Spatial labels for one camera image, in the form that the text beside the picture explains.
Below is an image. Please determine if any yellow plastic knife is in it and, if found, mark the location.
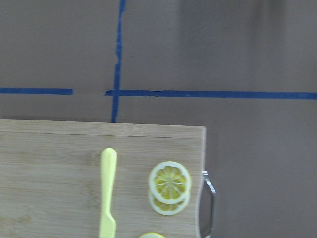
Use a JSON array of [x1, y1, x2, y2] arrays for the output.
[[99, 148, 117, 238]]

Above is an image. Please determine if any lemon slice pair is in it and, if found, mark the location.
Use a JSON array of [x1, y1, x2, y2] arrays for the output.
[[148, 161, 192, 216]]

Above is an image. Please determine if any single lemon slice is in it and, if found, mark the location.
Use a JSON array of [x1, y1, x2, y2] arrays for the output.
[[138, 232, 165, 238]]

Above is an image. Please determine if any wooden cutting board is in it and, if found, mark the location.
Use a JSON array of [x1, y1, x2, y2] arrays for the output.
[[0, 119, 206, 238]]

